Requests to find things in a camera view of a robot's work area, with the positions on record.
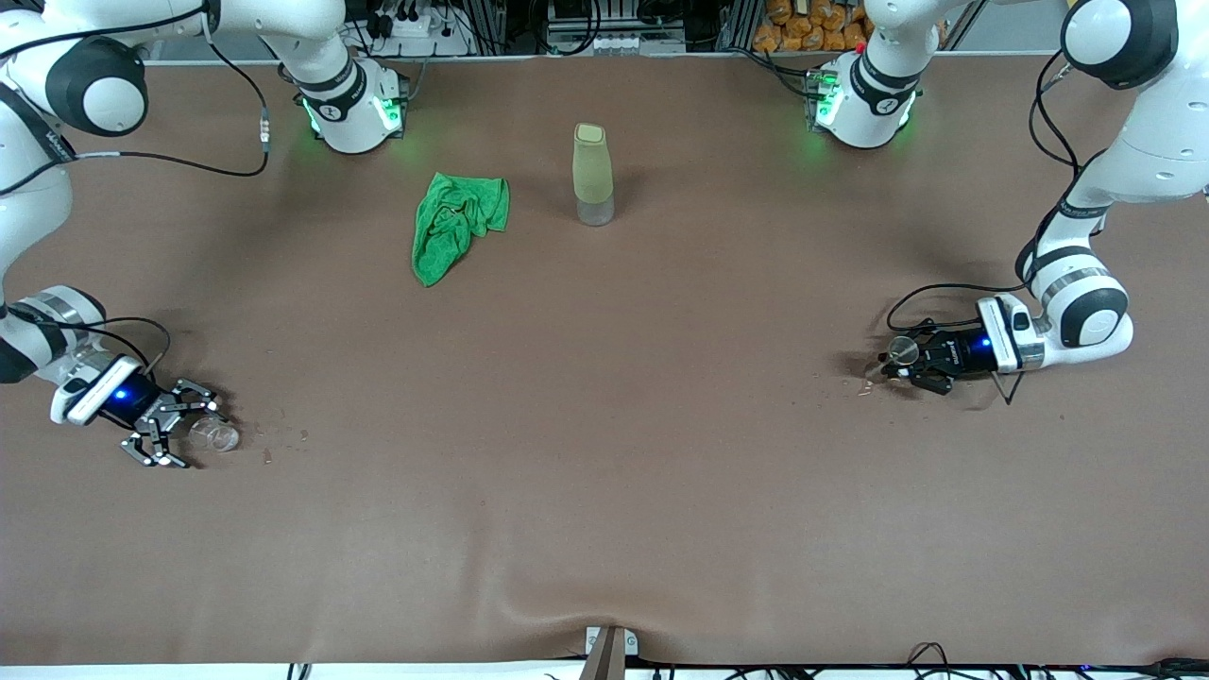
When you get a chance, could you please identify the clear measuring cup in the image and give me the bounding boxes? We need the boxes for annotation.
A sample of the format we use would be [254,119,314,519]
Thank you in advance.
[189,416,241,454]

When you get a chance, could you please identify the green cloth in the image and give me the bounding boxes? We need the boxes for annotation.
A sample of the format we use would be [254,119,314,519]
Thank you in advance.
[411,172,511,288]

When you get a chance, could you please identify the orange snack packets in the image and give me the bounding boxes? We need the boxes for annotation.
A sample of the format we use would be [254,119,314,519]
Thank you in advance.
[753,0,875,53]

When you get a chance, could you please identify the brown table cover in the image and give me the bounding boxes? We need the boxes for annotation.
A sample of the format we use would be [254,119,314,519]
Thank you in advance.
[0,52,1209,667]

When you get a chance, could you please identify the yellow-green tall bottle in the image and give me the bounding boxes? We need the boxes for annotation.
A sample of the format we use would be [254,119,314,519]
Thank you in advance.
[572,123,616,228]

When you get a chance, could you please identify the white power strip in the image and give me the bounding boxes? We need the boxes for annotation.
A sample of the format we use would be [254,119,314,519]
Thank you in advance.
[364,8,454,43]

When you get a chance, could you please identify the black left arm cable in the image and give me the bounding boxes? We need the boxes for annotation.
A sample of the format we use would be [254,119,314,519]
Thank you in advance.
[886,52,1106,407]

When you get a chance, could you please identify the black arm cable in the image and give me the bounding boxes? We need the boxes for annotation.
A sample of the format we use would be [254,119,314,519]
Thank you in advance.
[0,5,275,379]
[886,52,1106,407]

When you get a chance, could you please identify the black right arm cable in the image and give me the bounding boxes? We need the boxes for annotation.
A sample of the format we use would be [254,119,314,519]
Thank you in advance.
[0,5,275,379]

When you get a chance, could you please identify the black floor cables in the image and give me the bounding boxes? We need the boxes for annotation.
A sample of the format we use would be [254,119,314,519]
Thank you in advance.
[902,642,1209,680]

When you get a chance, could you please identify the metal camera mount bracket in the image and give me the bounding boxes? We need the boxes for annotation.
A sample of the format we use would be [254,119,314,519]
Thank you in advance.
[584,625,640,680]

